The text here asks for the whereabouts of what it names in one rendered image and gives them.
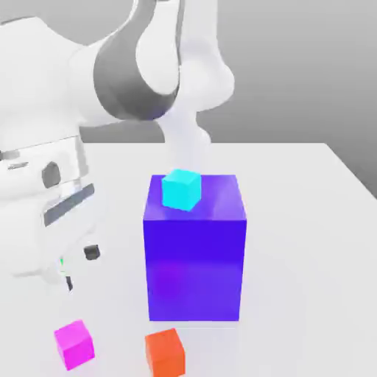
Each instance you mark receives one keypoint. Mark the small cyan cube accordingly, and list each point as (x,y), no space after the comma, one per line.
(181,190)

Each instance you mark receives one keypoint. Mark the large purple box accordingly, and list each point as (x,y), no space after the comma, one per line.
(194,265)

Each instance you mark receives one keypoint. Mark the small orange cube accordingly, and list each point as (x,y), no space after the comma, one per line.
(165,353)

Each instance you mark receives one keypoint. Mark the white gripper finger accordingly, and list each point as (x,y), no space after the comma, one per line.
(69,283)
(92,252)

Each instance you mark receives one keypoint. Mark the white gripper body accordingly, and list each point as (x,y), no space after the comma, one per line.
(35,244)

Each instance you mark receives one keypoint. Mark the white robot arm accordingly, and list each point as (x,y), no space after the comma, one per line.
(44,88)

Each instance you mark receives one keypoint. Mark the small magenta cube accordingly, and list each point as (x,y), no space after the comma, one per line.
(75,344)

